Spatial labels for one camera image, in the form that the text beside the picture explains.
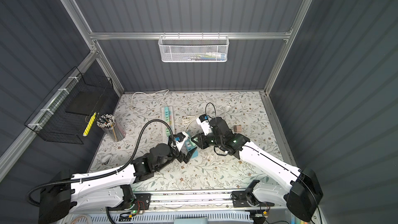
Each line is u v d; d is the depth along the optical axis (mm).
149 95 1198
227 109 1116
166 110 1020
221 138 571
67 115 714
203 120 673
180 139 620
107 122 827
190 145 751
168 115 989
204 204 737
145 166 585
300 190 390
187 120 1018
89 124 696
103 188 478
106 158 848
